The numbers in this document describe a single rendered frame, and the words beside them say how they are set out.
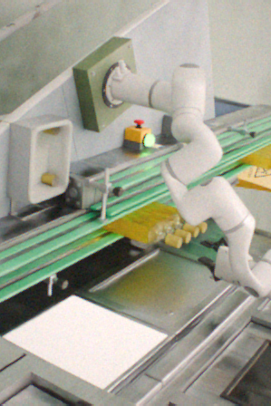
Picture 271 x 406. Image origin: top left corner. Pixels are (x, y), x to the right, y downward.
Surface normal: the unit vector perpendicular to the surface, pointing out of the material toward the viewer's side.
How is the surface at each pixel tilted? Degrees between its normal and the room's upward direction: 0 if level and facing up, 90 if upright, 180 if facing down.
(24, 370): 90
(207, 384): 90
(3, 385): 90
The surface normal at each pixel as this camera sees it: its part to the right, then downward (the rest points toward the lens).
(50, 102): 0.84, 0.27
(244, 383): 0.11, -0.93
